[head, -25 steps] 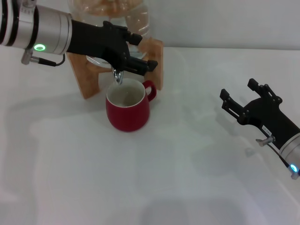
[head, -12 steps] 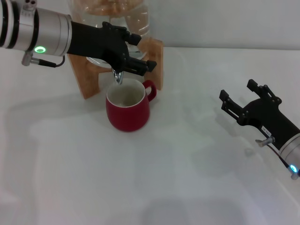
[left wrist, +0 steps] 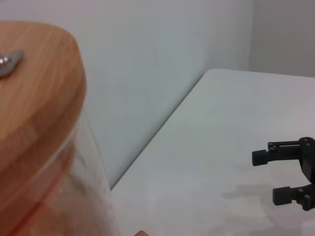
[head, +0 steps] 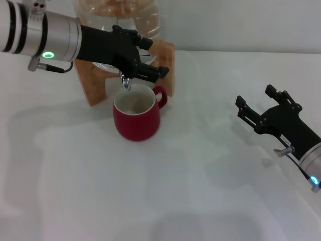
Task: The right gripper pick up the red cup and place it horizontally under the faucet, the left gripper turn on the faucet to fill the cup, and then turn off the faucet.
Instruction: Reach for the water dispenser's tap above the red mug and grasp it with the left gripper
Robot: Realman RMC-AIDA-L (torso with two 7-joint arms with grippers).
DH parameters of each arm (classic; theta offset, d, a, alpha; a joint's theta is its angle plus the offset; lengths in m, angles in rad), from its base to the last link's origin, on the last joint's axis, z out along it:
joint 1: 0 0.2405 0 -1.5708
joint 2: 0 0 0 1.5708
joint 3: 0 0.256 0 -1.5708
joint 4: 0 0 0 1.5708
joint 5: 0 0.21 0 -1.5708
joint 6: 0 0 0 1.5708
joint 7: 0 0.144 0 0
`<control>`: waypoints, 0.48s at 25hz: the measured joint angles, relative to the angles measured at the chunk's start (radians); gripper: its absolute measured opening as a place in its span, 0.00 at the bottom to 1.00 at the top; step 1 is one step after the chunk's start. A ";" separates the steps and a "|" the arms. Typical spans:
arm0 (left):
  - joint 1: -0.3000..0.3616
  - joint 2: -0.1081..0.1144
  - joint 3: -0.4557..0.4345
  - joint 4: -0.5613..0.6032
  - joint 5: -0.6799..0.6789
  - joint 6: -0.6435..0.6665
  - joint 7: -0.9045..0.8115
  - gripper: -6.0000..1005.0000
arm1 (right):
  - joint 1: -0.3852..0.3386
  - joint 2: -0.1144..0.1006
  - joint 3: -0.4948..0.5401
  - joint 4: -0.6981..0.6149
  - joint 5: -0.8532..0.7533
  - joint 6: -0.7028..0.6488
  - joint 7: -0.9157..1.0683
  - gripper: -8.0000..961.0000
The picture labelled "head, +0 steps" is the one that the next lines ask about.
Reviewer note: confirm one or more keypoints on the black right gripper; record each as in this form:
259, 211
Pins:
288, 128

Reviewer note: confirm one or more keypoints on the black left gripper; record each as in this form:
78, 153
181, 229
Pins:
107, 50

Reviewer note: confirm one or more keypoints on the chrome faucet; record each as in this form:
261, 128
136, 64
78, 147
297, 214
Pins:
126, 84

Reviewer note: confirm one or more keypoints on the red cup white inside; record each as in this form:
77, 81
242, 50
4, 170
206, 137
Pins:
138, 125

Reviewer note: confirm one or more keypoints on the glass water dispenser jar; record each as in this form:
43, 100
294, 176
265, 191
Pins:
148, 20

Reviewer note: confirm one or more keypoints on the wooden dispenser stand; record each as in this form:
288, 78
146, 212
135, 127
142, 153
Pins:
95, 85

